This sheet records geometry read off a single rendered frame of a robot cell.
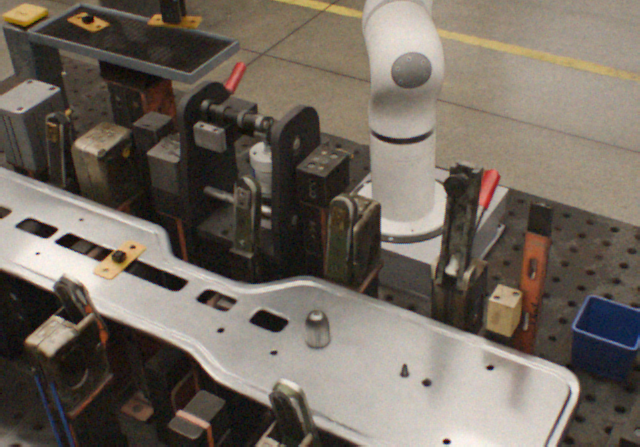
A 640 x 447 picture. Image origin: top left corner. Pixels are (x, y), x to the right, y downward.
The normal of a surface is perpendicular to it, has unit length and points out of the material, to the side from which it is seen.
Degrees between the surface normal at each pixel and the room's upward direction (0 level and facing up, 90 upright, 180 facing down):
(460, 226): 82
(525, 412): 0
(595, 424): 0
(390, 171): 91
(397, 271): 90
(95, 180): 90
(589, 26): 0
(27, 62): 90
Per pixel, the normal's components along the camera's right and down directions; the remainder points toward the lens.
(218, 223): -0.04, -0.80
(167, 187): -0.51, 0.54
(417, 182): 0.38, 0.54
